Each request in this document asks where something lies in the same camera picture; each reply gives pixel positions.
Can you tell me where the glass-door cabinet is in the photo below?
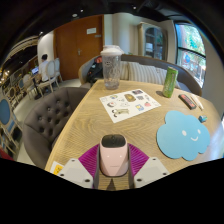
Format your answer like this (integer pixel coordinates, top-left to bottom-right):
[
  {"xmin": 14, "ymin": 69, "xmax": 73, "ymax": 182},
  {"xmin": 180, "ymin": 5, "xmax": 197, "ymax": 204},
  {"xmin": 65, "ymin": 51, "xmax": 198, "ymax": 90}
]
[{"xmin": 137, "ymin": 21, "xmax": 169, "ymax": 62}]

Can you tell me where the white pen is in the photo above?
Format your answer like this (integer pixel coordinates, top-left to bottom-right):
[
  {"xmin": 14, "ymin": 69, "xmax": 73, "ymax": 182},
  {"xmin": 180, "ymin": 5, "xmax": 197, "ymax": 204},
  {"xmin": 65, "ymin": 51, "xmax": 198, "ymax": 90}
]
[{"xmin": 189, "ymin": 93, "xmax": 205, "ymax": 111}]

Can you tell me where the white sticker sheet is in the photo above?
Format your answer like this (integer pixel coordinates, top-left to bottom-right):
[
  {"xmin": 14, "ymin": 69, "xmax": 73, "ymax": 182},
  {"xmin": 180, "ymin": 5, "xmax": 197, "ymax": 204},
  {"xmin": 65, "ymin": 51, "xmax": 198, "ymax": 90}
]
[{"xmin": 99, "ymin": 88, "xmax": 162, "ymax": 124}]

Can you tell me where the clear shaker bottle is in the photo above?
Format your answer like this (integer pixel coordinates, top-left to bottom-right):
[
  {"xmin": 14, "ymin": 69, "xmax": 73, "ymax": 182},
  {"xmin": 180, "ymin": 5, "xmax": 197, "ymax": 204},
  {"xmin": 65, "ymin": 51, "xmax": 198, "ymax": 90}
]
[{"xmin": 100, "ymin": 44, "xmax": 125, "ymax": 91}]

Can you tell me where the grey curved sofa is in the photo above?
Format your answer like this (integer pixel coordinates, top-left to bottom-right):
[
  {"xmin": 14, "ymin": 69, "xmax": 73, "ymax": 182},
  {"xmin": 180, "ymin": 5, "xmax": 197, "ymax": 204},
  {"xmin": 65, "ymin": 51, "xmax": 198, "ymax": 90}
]
[{"xmin": 78, "ymin": 54, "xmax": 203, "ymax": 97}]

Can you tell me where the black backpack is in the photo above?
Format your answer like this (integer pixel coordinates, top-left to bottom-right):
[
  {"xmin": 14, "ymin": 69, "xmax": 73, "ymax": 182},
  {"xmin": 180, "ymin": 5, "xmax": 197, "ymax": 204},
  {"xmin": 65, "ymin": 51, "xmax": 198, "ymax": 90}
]
[{"xmin": 87, "ymin": 55, "xmax": 104, "ymax": 84}]

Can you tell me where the grey tufted armchair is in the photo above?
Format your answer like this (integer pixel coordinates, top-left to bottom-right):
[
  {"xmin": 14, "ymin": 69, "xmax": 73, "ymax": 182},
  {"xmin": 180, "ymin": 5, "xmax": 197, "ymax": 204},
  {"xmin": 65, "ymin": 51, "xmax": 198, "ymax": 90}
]
[{"xmin": 22, "ymin": 86, "xmax": 90, "ymax": 170}]

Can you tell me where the green drink can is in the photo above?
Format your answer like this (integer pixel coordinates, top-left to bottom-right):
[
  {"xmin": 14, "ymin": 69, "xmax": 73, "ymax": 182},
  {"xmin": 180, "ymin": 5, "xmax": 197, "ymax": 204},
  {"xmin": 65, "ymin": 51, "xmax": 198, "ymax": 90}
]
[{"xmin": 162, "ymin": 66, "xmax": 179, "ymax": 99}]

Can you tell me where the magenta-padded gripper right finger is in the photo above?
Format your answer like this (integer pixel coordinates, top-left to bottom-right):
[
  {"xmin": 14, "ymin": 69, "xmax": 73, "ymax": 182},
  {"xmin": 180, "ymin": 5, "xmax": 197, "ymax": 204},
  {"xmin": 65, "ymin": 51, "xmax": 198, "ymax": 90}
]
[{"xmin": 127, "ymin": 143, "xmax": 171, "ymax": 189}]

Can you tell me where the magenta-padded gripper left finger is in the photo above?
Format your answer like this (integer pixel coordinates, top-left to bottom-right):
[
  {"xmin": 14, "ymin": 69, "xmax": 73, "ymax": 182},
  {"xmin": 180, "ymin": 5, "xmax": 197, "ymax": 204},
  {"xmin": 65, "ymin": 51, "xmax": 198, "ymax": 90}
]
[{"xmin": 57, "ymin": 143, "xmax": 101, "ymax": 190}]

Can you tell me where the black-framed window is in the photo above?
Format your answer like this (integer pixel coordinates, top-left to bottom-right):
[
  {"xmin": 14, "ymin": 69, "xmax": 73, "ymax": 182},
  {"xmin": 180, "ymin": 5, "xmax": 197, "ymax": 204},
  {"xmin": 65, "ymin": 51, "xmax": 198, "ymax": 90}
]
[{"xmin": 174, "ymin": 22, "xmax": 208, "ymax": 89}]

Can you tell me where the red bag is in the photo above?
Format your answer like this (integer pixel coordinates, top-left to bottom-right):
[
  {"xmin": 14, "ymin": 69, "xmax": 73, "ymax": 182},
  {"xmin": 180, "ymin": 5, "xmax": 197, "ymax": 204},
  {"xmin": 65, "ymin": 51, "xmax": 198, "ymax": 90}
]
[{"xmin": 0, "ymin": 148, "xmax": 14, "ymax": 162}]

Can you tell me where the group of white chairs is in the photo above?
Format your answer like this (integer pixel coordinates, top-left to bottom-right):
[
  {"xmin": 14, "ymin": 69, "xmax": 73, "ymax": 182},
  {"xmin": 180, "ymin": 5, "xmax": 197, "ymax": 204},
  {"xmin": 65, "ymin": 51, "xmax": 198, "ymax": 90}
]
[{"xmin": 0, "ymin": 57, "xmax": 63, "ymax": 158}]

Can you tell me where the yellow label sticker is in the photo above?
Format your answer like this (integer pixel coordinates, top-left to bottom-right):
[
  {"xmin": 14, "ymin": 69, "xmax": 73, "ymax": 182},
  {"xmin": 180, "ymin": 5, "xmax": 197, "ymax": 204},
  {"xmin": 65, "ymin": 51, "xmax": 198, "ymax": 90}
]
[{"xmin": 49, "ymin": 160, "xmax": 65, "ymax": 176}]

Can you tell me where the blue cloud-shaped mouse pad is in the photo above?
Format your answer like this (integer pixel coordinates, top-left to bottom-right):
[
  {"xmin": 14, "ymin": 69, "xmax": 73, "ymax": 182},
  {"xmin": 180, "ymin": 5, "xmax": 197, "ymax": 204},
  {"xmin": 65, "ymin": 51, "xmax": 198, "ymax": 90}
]
[{"xmin": 156, "ymin": 110, "xmax": 211, "ymax": 162}]

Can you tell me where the brown wooden door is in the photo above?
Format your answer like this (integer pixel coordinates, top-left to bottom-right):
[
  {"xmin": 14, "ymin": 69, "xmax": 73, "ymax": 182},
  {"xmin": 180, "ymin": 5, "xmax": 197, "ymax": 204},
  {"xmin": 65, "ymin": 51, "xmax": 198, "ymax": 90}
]
[{"xmin": 53, "ymin": 14, "xmax": 105, "ymax": 82}]

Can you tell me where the pink computer mouse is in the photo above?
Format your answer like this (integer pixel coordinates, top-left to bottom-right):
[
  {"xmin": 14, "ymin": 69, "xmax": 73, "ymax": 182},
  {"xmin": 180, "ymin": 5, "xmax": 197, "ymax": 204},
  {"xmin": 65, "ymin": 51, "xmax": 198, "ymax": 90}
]
[{"xmin": 99, "ymin": 133, "xmax": 130, "ymax": 178}]

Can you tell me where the person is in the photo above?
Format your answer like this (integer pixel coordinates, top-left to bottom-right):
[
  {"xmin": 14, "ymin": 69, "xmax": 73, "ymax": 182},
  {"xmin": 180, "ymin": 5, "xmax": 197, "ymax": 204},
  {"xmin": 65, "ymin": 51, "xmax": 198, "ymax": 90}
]
[{"xmin": 37, "ymin": 53, "xmax": 51, "ymax": 83}]

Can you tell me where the black flat case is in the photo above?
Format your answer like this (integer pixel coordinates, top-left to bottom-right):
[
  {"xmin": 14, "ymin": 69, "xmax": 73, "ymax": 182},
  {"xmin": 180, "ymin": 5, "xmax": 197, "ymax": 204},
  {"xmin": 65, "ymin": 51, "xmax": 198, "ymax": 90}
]
[{"xmin": 178, "ymin": 93, "xmax": 198, "ymax": 111}]

